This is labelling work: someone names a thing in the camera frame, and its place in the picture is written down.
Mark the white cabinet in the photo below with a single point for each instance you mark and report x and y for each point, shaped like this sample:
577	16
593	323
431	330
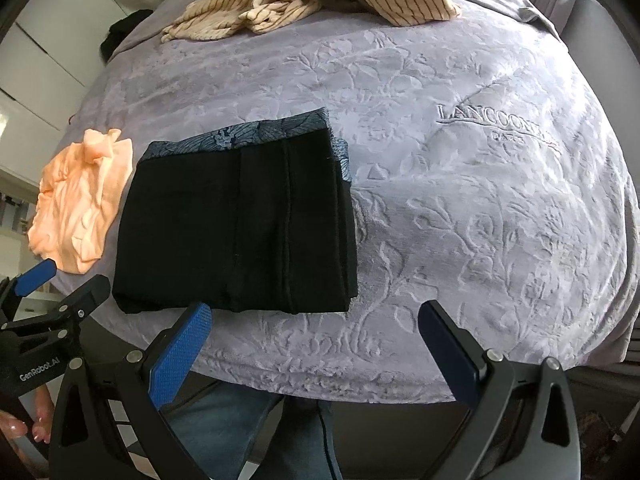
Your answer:
55	35

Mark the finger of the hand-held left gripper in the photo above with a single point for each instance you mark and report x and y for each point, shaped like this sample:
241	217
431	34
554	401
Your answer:
37	275
80	297

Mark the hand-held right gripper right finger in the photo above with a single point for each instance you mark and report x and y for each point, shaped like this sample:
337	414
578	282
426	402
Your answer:
450	355

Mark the lilac embossed blanket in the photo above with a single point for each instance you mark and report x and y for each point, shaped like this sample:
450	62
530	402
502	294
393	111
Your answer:
450	185

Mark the beige striped garment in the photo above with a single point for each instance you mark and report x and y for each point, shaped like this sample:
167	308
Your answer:
260	5

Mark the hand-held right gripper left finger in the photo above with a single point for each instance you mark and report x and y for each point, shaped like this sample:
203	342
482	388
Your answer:
180	355

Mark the black cloth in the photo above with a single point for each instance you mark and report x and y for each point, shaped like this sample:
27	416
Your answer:
122	32

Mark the person's left hand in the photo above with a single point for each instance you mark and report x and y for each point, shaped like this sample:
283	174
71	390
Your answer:
40	410

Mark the black pants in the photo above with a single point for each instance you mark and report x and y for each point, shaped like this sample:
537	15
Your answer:
225	220

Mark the person's legs in jeans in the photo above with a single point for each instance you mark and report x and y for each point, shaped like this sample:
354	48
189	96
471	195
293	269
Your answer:
235	435

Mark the orange garment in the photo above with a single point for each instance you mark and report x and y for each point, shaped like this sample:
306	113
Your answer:
75	200

